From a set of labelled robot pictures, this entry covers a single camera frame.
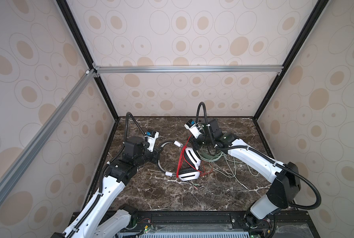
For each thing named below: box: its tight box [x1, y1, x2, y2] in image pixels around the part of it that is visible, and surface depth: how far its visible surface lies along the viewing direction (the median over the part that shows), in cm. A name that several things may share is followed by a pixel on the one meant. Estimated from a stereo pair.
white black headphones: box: [157, 140, 201, 182], surface depth 63 cm
